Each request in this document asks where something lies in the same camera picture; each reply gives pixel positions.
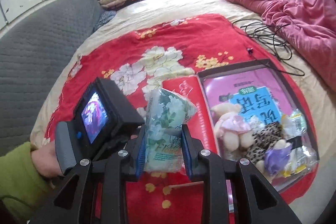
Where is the clear bag with pink puff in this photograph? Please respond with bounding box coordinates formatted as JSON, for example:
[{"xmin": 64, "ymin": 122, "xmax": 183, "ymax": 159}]
[{"xmin": 276, "ymin": 145, "xmax": 319, "ymax": 178}]

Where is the leopard print scrunchie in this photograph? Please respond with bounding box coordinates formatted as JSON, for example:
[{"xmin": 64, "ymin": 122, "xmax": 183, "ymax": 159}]
[{"xmin": 245, "ymin": 122, "xmax": 285, "ymax": 169}]

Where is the black cable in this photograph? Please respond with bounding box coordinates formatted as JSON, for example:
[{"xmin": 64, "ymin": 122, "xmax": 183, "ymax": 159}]
[{"xmin": 232, "ymin": 19, "xmax": 305, "ymax": 76}]

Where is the pink quilt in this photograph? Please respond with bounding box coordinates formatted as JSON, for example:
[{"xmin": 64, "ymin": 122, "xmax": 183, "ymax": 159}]
[{"xmin": 219, "ymin": 0, "xmax": 336, "ymax": 88}]

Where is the red floral blanket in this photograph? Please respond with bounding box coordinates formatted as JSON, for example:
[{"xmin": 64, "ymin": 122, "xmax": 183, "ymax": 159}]
[{"xmin": 30, "ymin": 14, "xmax": 319, "ymax": 224}]

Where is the grey quilted headboard cover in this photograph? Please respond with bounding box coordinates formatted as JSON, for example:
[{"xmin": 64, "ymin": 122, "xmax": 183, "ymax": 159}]
[{"xmin": 0, "ymin": 0, "xmax": 105, "ymax": 156}]

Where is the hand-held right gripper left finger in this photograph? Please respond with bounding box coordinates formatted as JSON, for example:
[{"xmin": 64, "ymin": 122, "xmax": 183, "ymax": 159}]
[{"xmin": 31, "ymin": 124, "xmax": 147, "ymax": 224}]

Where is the green floral tissue pack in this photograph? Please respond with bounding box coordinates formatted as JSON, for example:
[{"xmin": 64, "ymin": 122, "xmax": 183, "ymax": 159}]
[{"xmin": 145, "ymin": 89, "xmax": 198, "ymax": 172}]

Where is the white patterned scrunchie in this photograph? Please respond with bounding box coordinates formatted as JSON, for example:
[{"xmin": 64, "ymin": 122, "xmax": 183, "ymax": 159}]
[{"xmin": 247, "ymin": 115, "xmax": 265, "ymax": 132}]

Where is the person's left forearm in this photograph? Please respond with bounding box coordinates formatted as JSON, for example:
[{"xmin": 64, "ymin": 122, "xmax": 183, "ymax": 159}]
[{"xmin": 0, "ymin": 141, "xmax": 53, "ymax": 222}]

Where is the blue patterned pillow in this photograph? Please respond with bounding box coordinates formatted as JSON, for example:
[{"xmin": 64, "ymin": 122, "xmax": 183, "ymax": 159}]
[{"xmin": 93, "ymin": 10, "xmax": 117, "ymax": 30}]

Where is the red tissue box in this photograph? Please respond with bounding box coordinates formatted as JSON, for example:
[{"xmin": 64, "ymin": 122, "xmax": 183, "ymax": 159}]
[{"xmin": 162, "ymin": 76, "xmax": 219, "ymax": 154}]

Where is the teddy bear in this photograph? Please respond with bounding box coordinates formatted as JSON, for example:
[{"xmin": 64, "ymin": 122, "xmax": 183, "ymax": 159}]
[
  {"xmin": 211, "ymin": 103, "xmax": 254, "ymax": 152},
  {"xmin": 259, "ymin": 139, "xmax": 293, "ymax": 177}
]

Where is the wooden rod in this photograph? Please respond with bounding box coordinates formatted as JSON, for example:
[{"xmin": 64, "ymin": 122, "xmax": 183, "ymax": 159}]
[{"xmin": 169, "ymin": 181, "xmax": 205, "ymax": 189}]

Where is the person's left hand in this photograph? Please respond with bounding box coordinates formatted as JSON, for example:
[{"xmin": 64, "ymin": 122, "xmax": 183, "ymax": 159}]
[{"xmin": 30, "ymin": 145, "xmax": 66, "ymax": 178}]

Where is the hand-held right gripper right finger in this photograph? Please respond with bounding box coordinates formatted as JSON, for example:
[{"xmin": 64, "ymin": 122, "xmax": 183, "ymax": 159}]
[{"xmin": 182, "ymin": 124, "xmax": 303, "ymax": 224}]

